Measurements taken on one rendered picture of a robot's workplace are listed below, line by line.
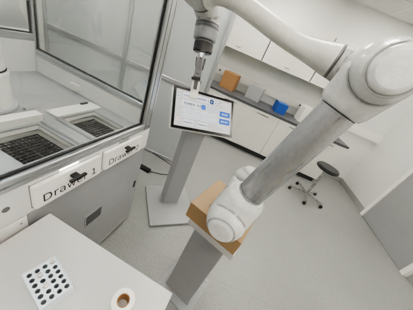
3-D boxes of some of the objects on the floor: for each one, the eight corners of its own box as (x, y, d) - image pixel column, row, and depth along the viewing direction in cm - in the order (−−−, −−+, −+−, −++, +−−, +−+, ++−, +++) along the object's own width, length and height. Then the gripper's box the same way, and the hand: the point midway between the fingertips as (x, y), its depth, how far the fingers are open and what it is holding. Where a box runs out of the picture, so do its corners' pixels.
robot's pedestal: (209, 282, 151) (254, 222, 113) (186, 318, 126) (234, 259, 89) (181, 255, 160) (214, 192, 123) (155, 285, 136) (187, 218, 98)
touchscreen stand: (195, 224, 191) (238, 139, 141) (149, 227, 171) (181, 130, 120) (183, 188, 228) (215, 111, 178) (145, 187, 208) (168, 99, 157)
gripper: (216, 34, 62) (202, 101, 68) (211, 51, 85) (201, 99, 91) (193, 28, 61) (182, 96, 67) (195, 47, 85) (186, 96, 91)
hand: (193, 96), depth 79 cm, fingers open, 13 cm apart
